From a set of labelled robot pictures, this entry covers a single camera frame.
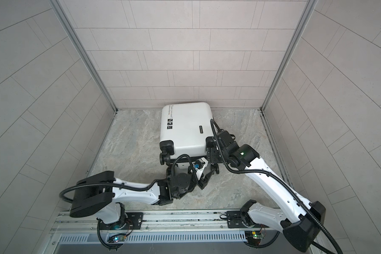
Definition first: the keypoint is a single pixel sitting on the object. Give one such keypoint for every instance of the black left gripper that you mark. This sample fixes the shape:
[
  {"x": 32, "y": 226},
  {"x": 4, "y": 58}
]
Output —
[{"x": 204, "y": 182}]

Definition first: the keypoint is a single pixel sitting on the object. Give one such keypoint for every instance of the left green circuit board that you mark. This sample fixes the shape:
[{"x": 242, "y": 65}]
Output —
[{"x": 117, "y": 238}]

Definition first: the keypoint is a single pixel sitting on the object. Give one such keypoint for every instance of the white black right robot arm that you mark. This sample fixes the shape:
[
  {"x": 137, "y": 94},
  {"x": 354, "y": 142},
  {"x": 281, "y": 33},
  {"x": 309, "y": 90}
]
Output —
[{"x": 298, "y": 219}]

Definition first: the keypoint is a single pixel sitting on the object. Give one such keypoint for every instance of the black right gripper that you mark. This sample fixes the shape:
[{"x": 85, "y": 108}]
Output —
[{"x": 210, "y": 152}]

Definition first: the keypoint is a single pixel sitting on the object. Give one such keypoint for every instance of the right green circuit board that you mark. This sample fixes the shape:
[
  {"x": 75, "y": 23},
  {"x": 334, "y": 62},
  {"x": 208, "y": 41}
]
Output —
[{"x": 254, "y": 237}]

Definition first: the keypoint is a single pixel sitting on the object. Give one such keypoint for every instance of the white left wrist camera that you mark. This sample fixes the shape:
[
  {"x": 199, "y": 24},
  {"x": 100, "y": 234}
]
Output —
[{"x": 199, "y": 166}]

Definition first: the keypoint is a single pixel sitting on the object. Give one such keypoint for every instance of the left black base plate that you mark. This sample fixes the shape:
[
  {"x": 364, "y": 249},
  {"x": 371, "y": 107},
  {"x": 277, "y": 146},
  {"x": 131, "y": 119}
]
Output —
[{"x": 128, "y": 221}]

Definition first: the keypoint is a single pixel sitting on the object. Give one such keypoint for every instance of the black and white suitcase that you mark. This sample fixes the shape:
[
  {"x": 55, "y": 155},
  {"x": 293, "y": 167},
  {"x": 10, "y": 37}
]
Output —
[{"x": 184, "y": 130}]

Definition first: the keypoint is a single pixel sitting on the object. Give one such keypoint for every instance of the green circuit board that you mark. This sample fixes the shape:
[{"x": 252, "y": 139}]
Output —
[
  {"x": 117, "y": 238},
  {"x": 254, "y": 237}
]

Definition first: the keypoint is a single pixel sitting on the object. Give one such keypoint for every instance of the aluminium mounting rail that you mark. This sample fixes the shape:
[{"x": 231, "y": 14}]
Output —
[{"x": 158, "y": 226}]

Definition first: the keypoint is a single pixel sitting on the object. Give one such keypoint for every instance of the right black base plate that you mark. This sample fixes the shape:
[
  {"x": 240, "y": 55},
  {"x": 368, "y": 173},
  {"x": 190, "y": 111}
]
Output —
[{"x": 234, "y": 220}]

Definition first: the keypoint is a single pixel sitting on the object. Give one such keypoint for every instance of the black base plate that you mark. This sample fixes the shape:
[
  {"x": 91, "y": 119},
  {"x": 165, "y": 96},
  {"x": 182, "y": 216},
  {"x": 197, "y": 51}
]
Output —
[
  {"x": 234, "y": 220},
  {"x": 128, "y": 221}
]

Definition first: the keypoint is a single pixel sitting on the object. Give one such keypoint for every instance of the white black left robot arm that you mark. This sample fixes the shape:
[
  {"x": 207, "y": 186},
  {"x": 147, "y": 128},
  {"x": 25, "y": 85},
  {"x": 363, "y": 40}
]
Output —
[{"x": 103, "y": 195}]

